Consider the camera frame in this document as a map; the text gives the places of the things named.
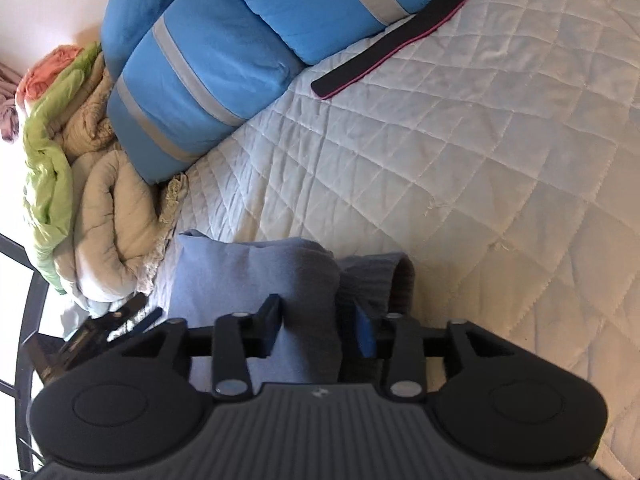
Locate blue-grey fleece sweatpants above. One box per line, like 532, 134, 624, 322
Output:
164, 228, 417, 391

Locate black strap with red edge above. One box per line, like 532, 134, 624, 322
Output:
310, 0, 622, 101

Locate blue striped pillow left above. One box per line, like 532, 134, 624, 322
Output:
107, 0, 304, 183

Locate quilted grey bedspread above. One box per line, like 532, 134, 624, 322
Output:
177, 0, 639, 479

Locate green blanket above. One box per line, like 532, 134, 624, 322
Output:
23, 41, 102, 292

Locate black metal bed frame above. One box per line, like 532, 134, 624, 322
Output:
1, 236, 49, 479

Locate pink cloth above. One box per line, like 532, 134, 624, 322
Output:
15, 44, 82, 108

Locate beige folded comforter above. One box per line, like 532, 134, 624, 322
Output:
48, 54, 170, 314

